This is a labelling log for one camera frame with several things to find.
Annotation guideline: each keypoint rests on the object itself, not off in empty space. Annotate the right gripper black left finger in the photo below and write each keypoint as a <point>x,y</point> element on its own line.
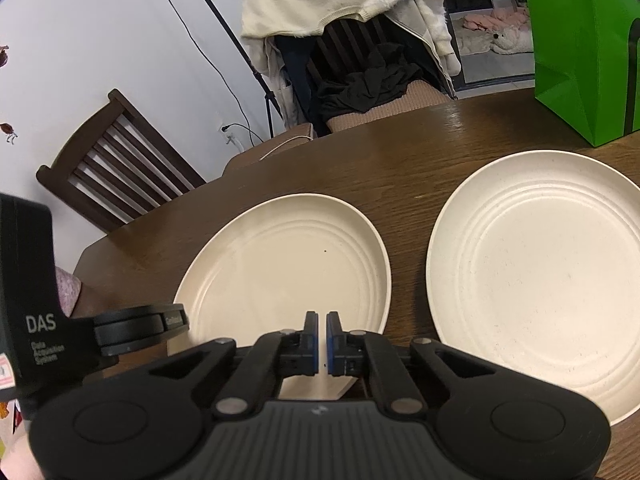
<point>259,370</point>

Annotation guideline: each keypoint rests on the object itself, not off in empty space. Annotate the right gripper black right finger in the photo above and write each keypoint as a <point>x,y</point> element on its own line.
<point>371,358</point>

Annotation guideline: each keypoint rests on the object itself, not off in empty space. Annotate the cream plate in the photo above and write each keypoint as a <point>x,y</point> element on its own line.
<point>533,264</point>
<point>277,261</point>

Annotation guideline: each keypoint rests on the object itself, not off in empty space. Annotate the dark wooden slatted chair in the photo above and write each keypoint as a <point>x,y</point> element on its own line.
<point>116,167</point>

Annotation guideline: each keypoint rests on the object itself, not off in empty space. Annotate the black light stand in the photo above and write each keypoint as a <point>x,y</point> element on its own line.
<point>271,102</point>

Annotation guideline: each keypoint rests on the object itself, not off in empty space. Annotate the chair draped with clothes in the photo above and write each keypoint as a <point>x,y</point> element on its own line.
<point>352,68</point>

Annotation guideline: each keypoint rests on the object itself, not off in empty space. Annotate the white plush toy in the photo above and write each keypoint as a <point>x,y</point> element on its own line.
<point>512,40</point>

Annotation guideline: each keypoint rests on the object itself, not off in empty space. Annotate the cream white jacket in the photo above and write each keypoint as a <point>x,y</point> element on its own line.
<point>264,20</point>

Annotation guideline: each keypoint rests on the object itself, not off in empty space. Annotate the green paper shopping bag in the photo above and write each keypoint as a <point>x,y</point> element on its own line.
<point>587,64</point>

